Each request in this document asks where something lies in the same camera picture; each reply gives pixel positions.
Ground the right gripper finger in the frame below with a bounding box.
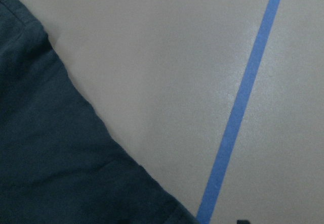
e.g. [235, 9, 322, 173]
[236, 220, 249, 224]

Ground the black t-shirt with logo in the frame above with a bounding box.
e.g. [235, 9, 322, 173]
[1, 0, 196, 223]

